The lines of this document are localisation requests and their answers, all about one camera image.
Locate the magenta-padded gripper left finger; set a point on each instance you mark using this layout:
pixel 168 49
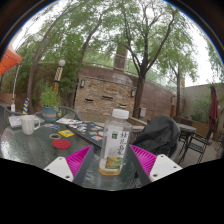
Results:
pixel 56 166

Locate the green plant in teal pot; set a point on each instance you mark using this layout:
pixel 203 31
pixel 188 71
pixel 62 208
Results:
pixel 49 100

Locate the striped globe lamp post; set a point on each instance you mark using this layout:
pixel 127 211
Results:
pixel 58 75

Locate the clear white-capped drink bottle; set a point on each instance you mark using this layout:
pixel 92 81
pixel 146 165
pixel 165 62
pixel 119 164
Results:
pixel 115 146

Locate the black jacket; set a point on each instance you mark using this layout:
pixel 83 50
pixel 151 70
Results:
pixel 156 135

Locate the yellow square card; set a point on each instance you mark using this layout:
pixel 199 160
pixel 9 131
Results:
pixel 66 133

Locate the black metal chair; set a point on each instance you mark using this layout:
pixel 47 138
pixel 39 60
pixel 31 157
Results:
pixel 196 146

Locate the closed dark red umbrella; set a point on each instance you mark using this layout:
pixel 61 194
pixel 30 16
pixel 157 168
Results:
pixel 213 106

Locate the round grey side table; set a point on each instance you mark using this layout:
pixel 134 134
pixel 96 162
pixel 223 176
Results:
pixel 187 127

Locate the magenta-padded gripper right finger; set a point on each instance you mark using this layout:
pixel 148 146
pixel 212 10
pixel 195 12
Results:
pixel 165 166

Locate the white printed paper sheet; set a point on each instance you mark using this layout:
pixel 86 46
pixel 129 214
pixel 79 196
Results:
pixel 68 121

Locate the blue yellow striped cone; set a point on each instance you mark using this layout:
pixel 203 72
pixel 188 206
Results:
pixel 25 106

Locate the black laptop with stickers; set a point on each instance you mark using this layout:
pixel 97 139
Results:
pixel 85 135

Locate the white ribbed mug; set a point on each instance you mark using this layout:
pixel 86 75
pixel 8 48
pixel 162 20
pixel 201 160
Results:
pixel 28 125

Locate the dark-trunk tree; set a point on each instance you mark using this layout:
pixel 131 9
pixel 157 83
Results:
pixel 138 96

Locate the flat round red coaster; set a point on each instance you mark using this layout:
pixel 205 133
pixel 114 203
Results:
pixel 61 144

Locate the orange patio umbrella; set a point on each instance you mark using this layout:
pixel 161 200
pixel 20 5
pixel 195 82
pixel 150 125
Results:
pixel 8 60

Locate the leaning grey-trunk tree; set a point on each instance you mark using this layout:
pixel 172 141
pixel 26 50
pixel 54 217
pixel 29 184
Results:
pixel 31 83

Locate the colourful printed card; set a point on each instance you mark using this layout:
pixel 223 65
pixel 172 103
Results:
pixel 50 126

